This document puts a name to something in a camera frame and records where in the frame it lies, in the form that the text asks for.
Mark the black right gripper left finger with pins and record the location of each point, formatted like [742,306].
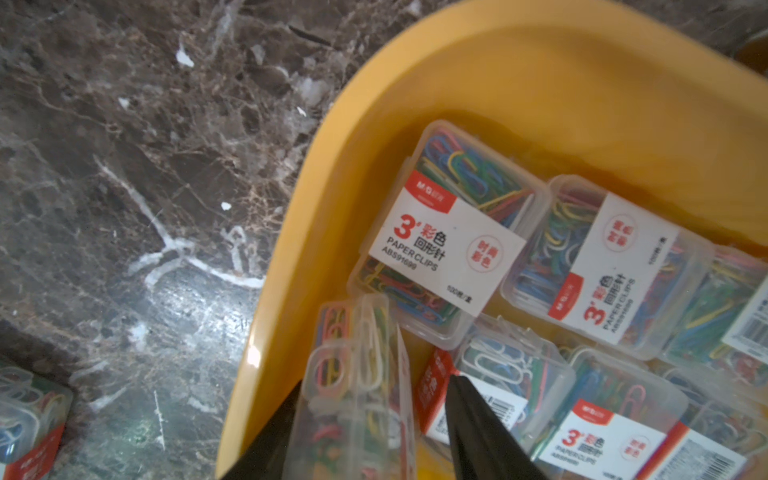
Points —
[265,457]

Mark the yellow plastic storage tray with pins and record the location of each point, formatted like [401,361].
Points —
[585,87]

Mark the paper clip box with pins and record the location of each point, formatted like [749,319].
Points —
[354,416]
[521,376]
[723,331]
[34,412]
[614,418]
[455,225]
[609,270]

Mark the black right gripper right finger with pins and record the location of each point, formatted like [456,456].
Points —
[481,448]

